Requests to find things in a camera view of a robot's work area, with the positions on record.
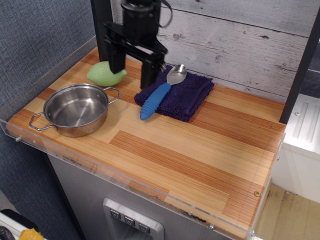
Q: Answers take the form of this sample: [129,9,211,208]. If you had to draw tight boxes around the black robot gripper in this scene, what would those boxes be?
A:
[104,0,168,90]

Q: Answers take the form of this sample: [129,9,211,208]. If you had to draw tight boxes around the blue handled metal spoon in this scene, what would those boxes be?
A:
[140,64,187,121]

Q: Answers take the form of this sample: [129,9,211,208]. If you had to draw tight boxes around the purple folded cloth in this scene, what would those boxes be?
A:
[134,65,215,122]

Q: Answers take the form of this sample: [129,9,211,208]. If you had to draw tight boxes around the green plastic lemon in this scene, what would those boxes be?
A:
[87,61,127,87]

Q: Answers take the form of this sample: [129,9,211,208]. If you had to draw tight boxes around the stainless steel pot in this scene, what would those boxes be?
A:
[29,83,121,138]

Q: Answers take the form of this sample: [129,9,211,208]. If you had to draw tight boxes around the grey toy fridge cabinet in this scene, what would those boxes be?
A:
[48,156,226,240]

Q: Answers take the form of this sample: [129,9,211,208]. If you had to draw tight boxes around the clear acrylic table guard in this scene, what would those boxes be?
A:
[1,115,285,240]

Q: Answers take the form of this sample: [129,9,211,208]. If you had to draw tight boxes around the silver dispenser button panel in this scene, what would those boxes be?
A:
[103,197,165,240]

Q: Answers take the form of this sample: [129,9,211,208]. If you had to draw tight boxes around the white toy sink unit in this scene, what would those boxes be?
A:
[271,94,320,203]

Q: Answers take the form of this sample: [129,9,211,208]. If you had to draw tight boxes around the yellow object bottom left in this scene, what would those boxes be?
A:
[18,228,45,240]

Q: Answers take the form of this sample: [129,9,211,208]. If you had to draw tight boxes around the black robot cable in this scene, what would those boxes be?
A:
[156,0,173,29]

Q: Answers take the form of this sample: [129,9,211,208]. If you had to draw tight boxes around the black left vertical post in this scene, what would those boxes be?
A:
[90,0,113,62]

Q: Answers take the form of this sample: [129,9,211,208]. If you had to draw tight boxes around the black vertical post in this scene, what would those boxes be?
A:
[90,0,113,62]
[279,9,320,124]

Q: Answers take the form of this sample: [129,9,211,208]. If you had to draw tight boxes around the black right vertical post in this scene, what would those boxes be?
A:
[279,9,320,124]

